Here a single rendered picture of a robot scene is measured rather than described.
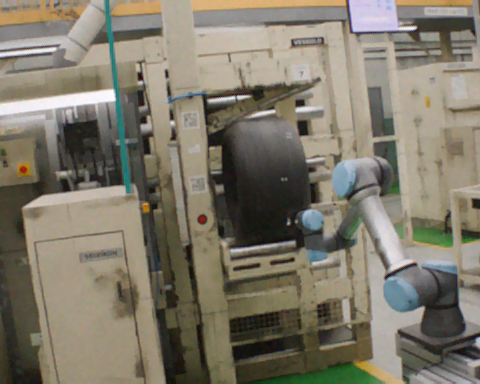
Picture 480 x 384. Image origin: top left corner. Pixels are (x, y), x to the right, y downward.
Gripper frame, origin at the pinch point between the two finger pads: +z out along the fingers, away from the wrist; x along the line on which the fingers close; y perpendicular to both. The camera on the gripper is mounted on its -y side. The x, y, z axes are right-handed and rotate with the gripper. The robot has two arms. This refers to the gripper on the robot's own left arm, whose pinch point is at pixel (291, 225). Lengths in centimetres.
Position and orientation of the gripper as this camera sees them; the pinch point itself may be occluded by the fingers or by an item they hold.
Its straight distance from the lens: 266.3
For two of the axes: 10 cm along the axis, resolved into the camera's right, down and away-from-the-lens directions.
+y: -1.4, -9.9, 0.3
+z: -1.6, 0.5, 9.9
